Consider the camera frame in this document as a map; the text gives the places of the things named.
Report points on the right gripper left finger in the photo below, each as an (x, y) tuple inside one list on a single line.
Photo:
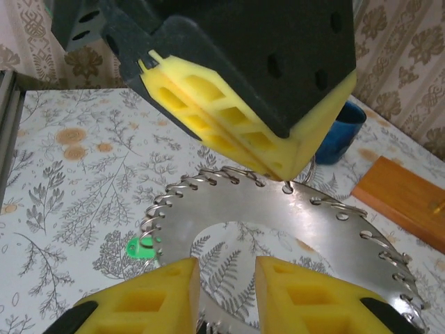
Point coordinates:
[(146, 302)]

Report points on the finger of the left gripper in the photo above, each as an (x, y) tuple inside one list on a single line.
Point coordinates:
[(271, 104), (167, 87)]

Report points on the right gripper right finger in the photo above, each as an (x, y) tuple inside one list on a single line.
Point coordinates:
[(313, 306)]

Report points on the blue ceramic mug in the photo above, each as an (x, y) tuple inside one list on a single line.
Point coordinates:
[(342, 139)]

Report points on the gold hook stand wooden base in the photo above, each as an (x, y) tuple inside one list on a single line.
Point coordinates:
[(400, 195)]

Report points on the aluminium table side rail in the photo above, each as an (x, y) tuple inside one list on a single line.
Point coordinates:
[(8, 132)]

